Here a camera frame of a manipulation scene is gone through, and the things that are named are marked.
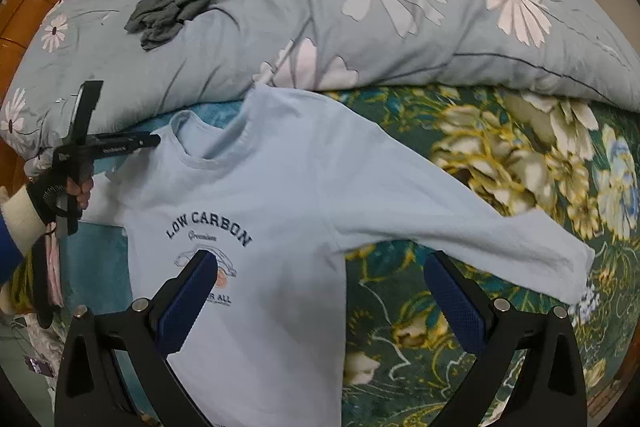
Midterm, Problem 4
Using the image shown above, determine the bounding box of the grey-blue daisy print duvet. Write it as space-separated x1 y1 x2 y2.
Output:
0 0 637 180

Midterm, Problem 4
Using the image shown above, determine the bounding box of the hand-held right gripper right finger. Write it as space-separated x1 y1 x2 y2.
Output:
424 250 587 427

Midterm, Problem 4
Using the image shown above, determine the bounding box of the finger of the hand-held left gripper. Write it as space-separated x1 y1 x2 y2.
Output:
91 131 162 152

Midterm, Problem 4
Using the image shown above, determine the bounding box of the light blue printed t-shirt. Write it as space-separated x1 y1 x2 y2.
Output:
80 84 597 427

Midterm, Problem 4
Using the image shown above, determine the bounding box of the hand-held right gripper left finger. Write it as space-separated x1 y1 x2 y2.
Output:
54 250 219 427

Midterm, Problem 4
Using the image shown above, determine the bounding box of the pink cloth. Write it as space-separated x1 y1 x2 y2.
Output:
44 231 65 309

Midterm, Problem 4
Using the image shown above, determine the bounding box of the person's left forearm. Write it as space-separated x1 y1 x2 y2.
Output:
0 188 52 289

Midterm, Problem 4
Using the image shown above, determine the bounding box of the person's left hand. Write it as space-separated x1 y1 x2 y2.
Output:
27 168 94 228

